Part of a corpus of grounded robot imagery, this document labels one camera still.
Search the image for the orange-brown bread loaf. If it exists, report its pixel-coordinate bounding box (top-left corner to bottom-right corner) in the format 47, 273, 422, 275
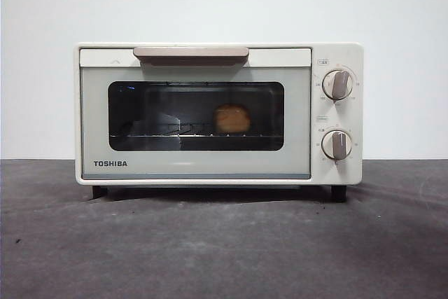
213, 103, 253, 134

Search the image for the glass oven door with handle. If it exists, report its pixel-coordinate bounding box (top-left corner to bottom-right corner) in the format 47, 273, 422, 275
79, 46, 313, 181

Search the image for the cream Toshiba toaster oven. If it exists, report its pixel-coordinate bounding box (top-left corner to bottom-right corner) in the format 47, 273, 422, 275
73, 41, 365, 203

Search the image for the cream timer knob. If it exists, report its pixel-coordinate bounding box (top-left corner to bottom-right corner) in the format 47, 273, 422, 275
321, 130, 354, 160

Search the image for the cream temperature knob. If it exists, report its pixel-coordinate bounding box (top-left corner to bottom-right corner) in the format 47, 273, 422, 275
321, 69, 355, 101

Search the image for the metal wire oven rack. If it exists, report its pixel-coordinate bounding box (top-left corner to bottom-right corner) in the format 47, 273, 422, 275
108, 132, 283, 139

